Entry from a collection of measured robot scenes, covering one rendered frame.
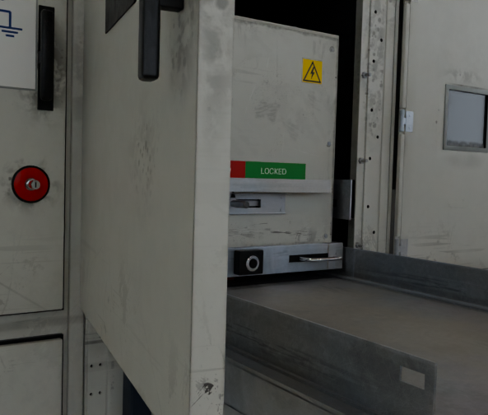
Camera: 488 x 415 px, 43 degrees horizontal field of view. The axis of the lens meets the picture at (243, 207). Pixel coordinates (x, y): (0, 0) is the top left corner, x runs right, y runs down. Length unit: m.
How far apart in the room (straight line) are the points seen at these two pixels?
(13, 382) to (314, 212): 0.72
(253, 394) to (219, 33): 0.42
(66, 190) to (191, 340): 0.62
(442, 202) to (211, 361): 1.17
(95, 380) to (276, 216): 0.50
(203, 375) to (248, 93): 0.87
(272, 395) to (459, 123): 1.10
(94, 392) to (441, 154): 0.98
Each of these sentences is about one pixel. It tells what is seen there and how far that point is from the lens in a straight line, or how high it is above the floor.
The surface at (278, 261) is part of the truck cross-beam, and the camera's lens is 1.34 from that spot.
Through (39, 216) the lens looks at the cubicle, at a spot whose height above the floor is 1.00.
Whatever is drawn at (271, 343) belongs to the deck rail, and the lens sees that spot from 0.76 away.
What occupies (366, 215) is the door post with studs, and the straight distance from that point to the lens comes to 1.46.
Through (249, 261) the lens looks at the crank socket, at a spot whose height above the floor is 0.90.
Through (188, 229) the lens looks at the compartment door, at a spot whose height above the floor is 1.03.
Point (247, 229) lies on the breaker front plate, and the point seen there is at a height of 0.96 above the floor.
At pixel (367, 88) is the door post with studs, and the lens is 1.47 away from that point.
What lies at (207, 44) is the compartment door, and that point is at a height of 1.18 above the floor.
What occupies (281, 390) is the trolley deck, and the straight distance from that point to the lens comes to 0.71.
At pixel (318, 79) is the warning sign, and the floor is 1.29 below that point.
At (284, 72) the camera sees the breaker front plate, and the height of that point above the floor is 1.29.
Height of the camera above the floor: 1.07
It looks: 3 degrees down
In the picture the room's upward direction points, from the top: 2 degrees clockwise
